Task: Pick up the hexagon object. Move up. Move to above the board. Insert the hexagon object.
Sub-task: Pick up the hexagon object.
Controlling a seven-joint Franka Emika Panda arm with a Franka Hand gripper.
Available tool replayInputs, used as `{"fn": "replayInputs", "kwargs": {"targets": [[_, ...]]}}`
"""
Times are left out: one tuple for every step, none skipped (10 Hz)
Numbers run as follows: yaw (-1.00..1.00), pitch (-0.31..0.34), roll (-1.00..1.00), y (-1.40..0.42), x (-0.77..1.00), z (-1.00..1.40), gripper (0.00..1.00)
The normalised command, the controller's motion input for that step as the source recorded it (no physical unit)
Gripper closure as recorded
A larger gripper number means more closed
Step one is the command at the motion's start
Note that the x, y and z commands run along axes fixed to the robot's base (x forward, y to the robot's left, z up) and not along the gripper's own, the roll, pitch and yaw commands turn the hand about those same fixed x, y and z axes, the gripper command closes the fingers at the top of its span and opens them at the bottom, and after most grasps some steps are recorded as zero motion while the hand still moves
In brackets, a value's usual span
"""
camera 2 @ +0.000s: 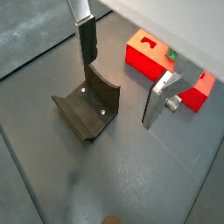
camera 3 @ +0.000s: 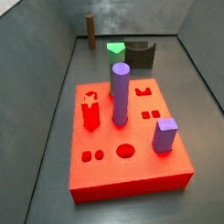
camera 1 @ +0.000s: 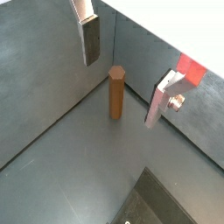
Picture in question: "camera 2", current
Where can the red peg board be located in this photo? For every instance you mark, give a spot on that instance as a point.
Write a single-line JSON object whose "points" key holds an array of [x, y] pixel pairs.
{"points": [[147, 55]]}

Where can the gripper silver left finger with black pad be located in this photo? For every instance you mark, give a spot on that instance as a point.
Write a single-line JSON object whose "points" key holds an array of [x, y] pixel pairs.
{"points": [[85, 25]]}

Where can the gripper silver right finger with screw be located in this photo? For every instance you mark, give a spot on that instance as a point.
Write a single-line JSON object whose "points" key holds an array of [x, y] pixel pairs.
{"points": [[164, 92]]}

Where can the green triangular peg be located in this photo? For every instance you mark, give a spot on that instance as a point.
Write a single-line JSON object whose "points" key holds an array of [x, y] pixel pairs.
{"points": [[171, 54]]}

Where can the black plastic cradle holder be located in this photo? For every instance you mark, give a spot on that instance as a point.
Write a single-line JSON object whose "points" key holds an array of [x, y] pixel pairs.
{"points": [[91, 106]]}

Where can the brown hexagon peg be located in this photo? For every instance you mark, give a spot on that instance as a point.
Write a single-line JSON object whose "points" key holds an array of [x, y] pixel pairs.
{"points": [[111, 220]]}

